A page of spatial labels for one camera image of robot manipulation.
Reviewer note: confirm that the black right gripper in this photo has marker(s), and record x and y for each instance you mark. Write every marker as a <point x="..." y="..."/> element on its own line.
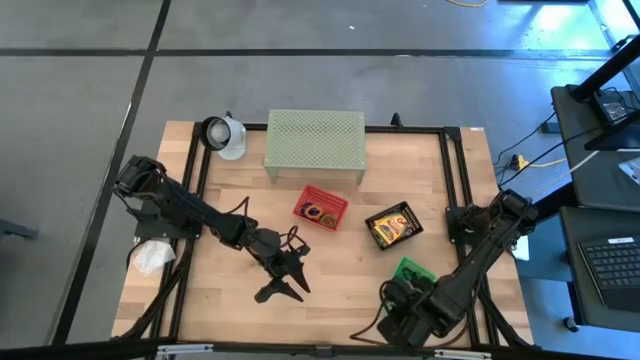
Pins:
<point x="412" y="312"/>

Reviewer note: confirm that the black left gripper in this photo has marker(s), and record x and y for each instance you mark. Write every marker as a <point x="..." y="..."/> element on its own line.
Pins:
<point x="272" y="250"/>

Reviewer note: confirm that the green plastic basket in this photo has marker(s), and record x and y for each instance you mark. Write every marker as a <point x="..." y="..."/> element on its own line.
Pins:
<point x="407" y="265"/>

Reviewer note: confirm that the black plastic basket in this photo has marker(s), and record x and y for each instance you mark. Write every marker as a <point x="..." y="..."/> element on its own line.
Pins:
<point x="417" y="220"/>

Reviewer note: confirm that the red plastic basket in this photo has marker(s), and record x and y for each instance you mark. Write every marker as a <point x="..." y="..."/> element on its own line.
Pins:
<point x="335" y="197"/>

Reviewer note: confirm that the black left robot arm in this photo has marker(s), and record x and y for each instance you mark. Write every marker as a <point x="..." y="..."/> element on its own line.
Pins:
<point x="185" y="205"/>

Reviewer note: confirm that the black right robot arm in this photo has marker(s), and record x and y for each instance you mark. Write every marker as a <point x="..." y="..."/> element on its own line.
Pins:
<point x="485" y="240"/>

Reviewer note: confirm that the black desk with keyboard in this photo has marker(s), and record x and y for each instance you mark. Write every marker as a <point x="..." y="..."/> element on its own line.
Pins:
<point x="570" y="225"/>

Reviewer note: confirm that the black desk with adapter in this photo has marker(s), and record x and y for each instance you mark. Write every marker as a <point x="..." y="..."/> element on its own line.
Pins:
<point x="600" y="190"/>

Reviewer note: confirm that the white crumpled plastic bag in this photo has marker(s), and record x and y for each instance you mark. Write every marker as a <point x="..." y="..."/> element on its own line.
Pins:
<point x="150" y="256"/>

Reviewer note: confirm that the pale green mesh shelf riser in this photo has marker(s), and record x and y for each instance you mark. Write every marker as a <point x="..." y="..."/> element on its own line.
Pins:
<point x="315" y="142"/>

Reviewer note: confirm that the yellow power plug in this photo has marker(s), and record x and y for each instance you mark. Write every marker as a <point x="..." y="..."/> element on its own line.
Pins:
<point x="520" y="162"/>

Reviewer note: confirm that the black computer keyboard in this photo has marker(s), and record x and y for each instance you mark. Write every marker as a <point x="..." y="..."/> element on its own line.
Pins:
<point x="610" y="270"/>

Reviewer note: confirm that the dark chair base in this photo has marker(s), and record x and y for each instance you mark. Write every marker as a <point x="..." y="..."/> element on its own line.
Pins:
<point x="15" y="229"/>

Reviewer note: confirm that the black power adapter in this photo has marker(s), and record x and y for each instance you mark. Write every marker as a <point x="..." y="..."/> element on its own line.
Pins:
<point x="612" y="107"/>

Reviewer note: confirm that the black diagonal support beam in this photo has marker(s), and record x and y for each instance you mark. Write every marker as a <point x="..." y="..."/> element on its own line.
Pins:
<point x="610" y="67"/>

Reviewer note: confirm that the silver aluminium rail bracket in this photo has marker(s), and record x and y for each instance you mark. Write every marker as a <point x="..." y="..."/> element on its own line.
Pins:
<point x="185" y="349"/>
<point x="462" y="355"/>

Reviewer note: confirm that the black camera rig beam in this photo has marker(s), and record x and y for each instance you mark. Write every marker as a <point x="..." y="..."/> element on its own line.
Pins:
<point x="100" y="350"/>

